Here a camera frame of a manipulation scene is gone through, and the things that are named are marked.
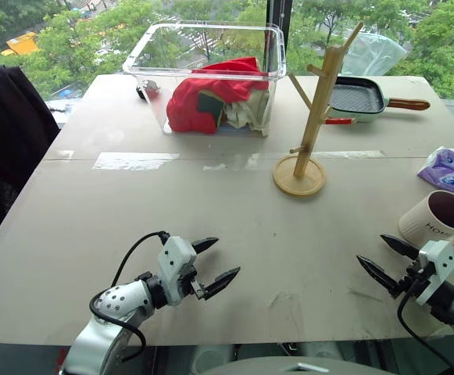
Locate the long clear tape strip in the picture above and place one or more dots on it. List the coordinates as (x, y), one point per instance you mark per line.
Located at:
(353, 154)

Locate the dark fabric covered chair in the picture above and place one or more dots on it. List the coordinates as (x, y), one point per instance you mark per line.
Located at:
(8, 156)

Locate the wooden mug tree stand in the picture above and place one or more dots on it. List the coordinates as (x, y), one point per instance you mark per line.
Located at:
(308, 156)

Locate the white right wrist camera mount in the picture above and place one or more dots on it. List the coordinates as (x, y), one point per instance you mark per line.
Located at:
(439, 259)

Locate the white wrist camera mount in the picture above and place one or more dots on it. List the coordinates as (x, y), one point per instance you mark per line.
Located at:
(174, 265)
(439, 259)

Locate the grey rounded robot torso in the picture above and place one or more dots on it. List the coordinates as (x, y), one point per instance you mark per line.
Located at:
(289, 367)

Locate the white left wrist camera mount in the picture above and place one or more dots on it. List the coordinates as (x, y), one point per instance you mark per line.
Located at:
(174, 265)

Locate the purple wet wipes pack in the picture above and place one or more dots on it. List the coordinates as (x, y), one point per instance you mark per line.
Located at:
(451, 173)

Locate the blue flat item in bin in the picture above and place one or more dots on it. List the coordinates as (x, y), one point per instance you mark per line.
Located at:
(238, 130)

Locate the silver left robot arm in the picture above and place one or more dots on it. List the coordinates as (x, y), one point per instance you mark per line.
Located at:
(109, 312)

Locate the cream white cloth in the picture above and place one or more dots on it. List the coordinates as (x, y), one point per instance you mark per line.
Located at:
(250, 109)

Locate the cream ribbed mug pink inside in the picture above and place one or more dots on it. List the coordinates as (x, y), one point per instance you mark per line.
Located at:
(426, 222)

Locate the wide clear tape strip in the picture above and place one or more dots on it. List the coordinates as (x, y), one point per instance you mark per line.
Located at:
(133, 161)

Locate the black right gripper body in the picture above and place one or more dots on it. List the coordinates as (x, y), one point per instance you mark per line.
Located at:
(411, 278)

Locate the small clear tape piece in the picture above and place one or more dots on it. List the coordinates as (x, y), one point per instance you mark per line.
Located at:
(214, 166)

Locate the mint square grill pan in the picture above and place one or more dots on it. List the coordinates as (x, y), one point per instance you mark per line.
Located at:
(357, 97)

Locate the green scouring sponge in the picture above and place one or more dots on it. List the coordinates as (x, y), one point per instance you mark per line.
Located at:
(210, 102)

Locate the clear plastic bag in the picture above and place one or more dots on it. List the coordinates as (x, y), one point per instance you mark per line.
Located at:
(375, 54)

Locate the clear plastic storage bin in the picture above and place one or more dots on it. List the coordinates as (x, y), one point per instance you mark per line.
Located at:
(148, 66)

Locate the black window frame post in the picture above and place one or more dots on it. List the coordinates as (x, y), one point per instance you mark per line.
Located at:
(279, 23)

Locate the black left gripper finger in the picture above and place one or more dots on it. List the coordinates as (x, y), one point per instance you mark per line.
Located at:
(206, 244)
(220, 283)

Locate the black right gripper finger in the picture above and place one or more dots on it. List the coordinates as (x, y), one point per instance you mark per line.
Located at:
(400, 245)
(377, 273)

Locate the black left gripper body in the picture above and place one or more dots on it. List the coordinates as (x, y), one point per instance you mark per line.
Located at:
(194, 282)

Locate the red cloth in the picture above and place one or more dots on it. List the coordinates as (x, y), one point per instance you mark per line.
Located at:
(189, 105)

